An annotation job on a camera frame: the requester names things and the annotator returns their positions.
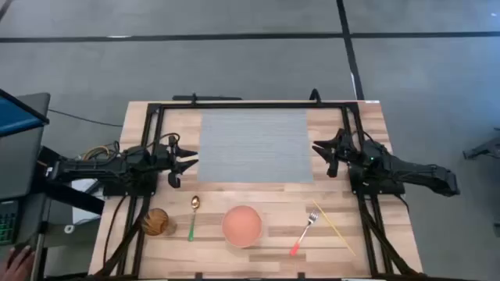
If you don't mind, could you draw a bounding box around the black chair base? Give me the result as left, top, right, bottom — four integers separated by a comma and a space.
462, 127, 500, 161

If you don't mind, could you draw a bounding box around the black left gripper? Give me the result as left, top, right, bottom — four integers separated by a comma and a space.
152, 135, 200, 175

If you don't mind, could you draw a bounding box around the black floor cable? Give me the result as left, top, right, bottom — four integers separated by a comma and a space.
48, 108, 124, 128

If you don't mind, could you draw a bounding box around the black bar behind table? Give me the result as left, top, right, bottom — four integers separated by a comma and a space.
172, 92, 244, 102

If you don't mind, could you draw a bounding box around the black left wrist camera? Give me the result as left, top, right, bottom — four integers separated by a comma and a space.
167, 171, 182, 190

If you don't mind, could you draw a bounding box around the keyboard with green lights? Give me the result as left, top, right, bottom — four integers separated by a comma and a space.
0, 200, 20, 247

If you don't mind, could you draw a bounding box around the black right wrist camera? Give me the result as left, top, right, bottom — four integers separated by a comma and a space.
327, 155, 340, 179

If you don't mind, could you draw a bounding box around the pink bowl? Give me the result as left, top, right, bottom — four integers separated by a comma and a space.
221, 205, 263, 249

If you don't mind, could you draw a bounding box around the black side stand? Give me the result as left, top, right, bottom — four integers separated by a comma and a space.
36, 145, 106, 216

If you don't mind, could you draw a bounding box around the black metal table frame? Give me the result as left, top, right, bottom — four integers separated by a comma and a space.
92, 99, 423, 280

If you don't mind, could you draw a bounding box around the grey woven placemat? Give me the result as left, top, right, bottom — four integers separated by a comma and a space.
197, 108, 315, 184

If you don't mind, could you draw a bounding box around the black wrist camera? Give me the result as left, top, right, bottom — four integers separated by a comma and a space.
327, 155, 340, 179
167, 171, 182, 190

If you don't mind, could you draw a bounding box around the silver fork red handle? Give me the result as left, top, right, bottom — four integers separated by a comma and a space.
289, 210, 320, 257

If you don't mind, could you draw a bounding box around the coloured cable bundle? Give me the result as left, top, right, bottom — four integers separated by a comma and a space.
80, 141, 120, 162

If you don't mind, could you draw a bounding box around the gold spoon green handle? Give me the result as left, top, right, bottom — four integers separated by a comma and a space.
187, 194, 201, 243

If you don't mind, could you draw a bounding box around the brown ribbed wooden cup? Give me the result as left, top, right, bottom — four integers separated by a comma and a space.
141, 208, 177, 237

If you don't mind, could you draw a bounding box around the blue monitor screen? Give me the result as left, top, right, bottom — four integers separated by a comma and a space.
0, 88, 50, 137

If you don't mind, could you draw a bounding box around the person's hand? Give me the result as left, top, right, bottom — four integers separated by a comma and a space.
0, 245, 36, 281

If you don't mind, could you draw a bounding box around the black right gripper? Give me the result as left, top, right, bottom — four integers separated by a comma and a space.
312, 127, 366, 165

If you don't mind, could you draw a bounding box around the yellow stick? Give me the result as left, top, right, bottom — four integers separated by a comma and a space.
312, 199, 357, 258

